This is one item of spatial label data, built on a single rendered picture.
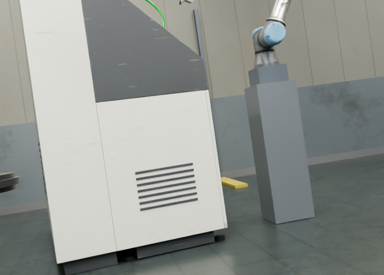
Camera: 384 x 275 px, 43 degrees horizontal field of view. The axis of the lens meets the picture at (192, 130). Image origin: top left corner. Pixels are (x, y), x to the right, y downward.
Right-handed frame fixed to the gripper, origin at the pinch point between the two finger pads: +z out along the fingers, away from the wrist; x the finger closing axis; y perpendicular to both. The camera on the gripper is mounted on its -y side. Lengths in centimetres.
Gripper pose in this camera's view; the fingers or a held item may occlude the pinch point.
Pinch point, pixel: (180, 2)
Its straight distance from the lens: 278.2
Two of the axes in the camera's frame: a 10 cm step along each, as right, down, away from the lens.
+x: -1.3, -2.1, 9.7
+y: 7.9, 5.7, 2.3
